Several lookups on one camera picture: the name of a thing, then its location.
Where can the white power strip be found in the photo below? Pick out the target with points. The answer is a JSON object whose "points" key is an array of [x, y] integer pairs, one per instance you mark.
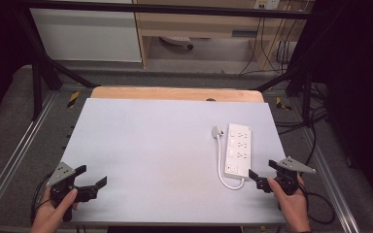
{"points": [[239, 149]]}

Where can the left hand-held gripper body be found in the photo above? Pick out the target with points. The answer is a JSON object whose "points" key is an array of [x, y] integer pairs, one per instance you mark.
{"points": [[61, 174]]}

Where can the aluminium rail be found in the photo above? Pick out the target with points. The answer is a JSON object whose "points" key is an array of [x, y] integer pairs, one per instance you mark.
{"points": [[333, 181], [16, 152]]}

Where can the person's right hand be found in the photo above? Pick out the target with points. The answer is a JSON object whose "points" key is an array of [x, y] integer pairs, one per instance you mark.
{"points": [[293, 210]]}

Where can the white cabinet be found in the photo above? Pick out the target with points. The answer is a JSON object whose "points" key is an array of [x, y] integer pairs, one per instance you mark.
{"points": [[84, 35]]}

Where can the office chair base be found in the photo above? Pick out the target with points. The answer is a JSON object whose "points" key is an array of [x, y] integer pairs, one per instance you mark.
{"points": [[178, 41]]}

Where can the black metal stand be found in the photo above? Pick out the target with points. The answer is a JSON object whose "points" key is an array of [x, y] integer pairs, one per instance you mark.
{"points": [[37, 87], [306, 87]]}

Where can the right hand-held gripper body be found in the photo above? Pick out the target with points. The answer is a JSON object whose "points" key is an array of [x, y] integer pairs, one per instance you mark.
{"points": [[288, 181]]}

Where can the white plug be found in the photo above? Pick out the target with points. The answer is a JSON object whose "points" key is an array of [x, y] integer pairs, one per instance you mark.
{"points": [[217, 131]]}

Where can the black metal frame bar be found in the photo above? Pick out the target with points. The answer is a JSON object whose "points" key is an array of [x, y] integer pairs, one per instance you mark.
{"points": [[175, 9]]}

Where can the light wooden desk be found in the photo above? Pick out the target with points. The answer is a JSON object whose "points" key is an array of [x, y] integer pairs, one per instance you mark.
{"points": [[207, 24]]}

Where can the white wall socket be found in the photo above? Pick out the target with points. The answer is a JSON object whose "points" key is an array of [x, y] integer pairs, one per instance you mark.
{"points": [[267, 4]]}

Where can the light wooden table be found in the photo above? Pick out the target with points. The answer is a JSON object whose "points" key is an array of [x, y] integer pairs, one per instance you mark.
{"points": [[175, 93]]}

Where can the person's left hand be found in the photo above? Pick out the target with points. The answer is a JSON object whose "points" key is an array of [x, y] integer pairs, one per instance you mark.
{"points": [[47, 218]]}

